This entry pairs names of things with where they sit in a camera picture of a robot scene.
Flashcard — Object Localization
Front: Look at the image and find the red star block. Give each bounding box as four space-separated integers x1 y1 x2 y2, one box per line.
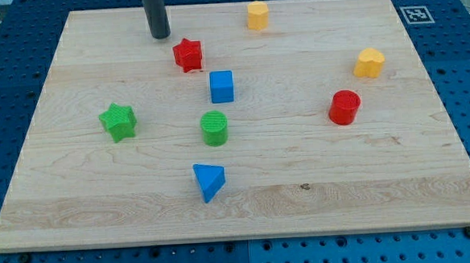
172 39 203 73

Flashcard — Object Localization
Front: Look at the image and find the green star block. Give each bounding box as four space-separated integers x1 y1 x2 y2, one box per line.
98 103 137 142

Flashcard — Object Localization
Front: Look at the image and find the light wooden board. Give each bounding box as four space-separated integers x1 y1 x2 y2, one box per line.
0 0 470 253

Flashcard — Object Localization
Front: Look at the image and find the green cylinder block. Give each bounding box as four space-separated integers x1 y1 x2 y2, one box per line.
200 110 228 146

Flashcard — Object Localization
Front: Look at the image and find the blue cube block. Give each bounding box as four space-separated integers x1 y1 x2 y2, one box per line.
209 71 234 104

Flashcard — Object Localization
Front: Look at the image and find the blue triangle block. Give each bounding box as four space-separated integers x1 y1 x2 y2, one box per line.
192 164 225 203

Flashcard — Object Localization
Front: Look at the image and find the red cylinder block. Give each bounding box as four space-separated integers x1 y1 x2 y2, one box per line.
328 89 361 125

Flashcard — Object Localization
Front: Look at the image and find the yellow hexagon block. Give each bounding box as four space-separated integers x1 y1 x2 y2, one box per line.
247 1 269 31

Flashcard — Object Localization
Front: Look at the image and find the white fiducial marker tag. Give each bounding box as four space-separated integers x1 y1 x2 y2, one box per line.
399 6 435 25

